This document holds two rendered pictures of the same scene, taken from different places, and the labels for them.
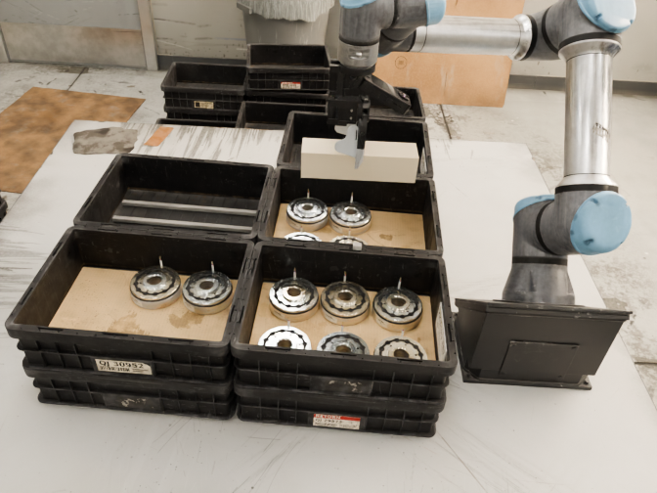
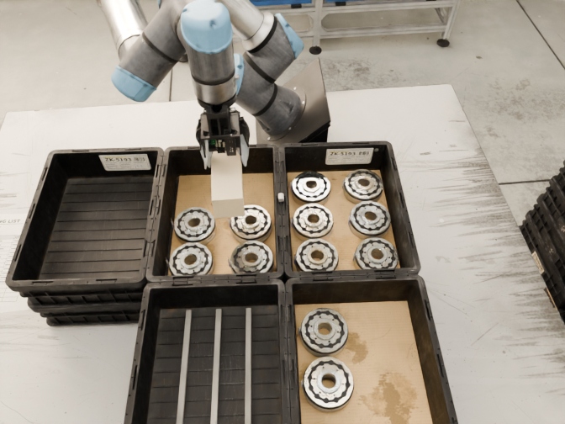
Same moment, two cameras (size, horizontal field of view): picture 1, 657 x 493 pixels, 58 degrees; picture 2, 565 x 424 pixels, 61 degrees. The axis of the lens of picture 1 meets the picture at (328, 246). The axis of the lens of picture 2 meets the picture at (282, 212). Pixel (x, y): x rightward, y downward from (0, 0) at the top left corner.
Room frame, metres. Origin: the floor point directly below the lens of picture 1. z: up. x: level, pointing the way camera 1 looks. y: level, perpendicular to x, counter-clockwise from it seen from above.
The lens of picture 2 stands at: (1.00, 0.64, 1.84)
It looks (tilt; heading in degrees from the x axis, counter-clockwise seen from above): 54 degrees down; 267
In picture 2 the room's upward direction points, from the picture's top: straight up
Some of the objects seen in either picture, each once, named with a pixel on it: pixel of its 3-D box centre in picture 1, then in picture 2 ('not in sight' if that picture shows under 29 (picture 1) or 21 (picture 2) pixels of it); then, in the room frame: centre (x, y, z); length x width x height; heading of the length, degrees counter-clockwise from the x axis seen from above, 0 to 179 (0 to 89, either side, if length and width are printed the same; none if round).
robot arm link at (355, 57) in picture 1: (358, 52); (216, 82); (1.07, -0.03, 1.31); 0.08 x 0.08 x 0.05
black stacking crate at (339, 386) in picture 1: (344, 320); (340, 216); (0.81, -0.04, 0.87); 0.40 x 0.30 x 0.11; 89
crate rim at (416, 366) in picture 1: (346, 301); (343, 204); (0.81, -0.04, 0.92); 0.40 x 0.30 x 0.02; 89
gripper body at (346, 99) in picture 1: (350, 91); (219, 119); (1.08, -0.02, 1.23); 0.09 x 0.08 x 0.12; 92
